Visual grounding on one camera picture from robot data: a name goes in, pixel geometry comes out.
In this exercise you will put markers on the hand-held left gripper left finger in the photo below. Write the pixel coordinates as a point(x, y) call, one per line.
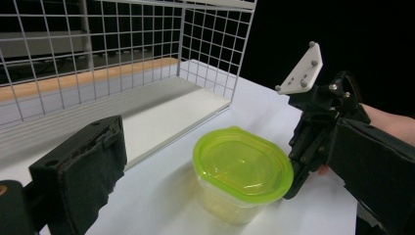
point(81, 169)

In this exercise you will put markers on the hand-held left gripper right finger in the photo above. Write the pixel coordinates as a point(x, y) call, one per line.
point(378, 169)

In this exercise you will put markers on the green lidded plastic container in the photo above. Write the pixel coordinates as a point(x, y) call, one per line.
point(241, 163)

